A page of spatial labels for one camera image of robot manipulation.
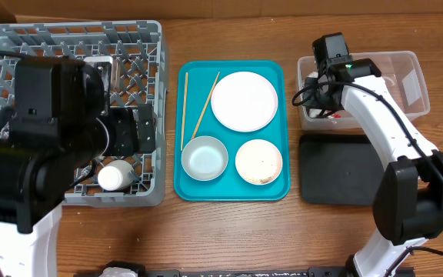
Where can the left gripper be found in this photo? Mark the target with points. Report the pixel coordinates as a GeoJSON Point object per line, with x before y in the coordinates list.
{"type": "Point", "coordinates": [124, 141]}

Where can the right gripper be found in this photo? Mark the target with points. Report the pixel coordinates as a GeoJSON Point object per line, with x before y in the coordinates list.
{"type": "Point", "coordinates": [308, 101]}

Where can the white cup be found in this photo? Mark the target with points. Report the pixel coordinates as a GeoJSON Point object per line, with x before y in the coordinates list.
{"type": "Point", "coordinates": [116, 175]}

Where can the grey bowl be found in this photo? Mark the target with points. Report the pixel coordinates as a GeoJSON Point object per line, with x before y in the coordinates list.
{"type": "Point", "coordinates": [204, 158]}

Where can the white tissue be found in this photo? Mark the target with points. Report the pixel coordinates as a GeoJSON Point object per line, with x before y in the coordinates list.
{"type": "Point", "coordinates": [313, 112]}

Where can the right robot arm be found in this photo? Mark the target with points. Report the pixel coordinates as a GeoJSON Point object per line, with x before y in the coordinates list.
{"type": "Point", "coordinates": [408, 206]}

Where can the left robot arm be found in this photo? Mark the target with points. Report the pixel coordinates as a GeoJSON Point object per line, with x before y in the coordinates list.
{"type": "Point", "coordinates": [61, 120]}

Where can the grey plastic dish rack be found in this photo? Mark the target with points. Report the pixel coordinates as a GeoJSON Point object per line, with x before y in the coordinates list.
{"type": "Point", "coordinates": [141, 53]}

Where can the black rectangular tray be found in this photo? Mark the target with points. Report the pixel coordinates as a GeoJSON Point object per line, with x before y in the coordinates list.
{"type": "Point", "coordinates": [338, 169]}

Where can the large white plate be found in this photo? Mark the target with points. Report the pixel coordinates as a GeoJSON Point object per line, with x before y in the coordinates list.
{"type": "Point", "coordinates": [244, 101]}

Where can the left wooden chopstick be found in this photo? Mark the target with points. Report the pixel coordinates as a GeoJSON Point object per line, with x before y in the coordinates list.
{"type": "Point", "coordinates": [184, 107]}

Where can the wooden chopstick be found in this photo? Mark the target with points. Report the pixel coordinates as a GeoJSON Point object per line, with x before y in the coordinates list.
{"type": "Point", "coordinates": [184, 107]}
{"type": "Point", "coordinates": [205, 106]}

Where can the right wooden chopstick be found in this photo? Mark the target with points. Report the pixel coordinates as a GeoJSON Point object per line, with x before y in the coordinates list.
{"type": "Point", "coordinates": [205, 106]}

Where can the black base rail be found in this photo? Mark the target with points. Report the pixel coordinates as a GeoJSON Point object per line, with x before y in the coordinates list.
{"type": "Point", "coordinates": [116, 268]}

